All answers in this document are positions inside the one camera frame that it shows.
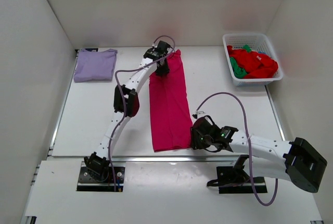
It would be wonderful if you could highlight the pink t-shirt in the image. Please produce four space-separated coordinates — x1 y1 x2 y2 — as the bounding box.
149 49 193 152

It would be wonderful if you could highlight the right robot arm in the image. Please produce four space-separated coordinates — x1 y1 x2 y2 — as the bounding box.
190 116 327 193

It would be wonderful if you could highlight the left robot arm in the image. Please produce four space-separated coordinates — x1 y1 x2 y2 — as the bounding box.
84 40 175 183

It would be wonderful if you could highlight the green cloth in basket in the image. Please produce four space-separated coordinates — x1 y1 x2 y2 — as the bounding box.
227 45 249 79

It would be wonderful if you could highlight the folded lilac t-shirt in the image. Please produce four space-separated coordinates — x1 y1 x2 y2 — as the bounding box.
73 49 118 83

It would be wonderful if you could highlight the red cloth in basket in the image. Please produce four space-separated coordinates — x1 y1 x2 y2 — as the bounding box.
238 45 278 79

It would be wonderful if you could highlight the white plastic basket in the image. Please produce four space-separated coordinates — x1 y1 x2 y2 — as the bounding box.
223 33 283 86

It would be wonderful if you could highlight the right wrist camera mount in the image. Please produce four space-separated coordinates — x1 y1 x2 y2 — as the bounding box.
192 110 206 119

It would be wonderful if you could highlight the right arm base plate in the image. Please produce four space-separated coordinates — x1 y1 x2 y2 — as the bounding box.
207 166 253 194

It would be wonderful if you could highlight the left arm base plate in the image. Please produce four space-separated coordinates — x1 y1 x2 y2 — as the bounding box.
76 162 125 193

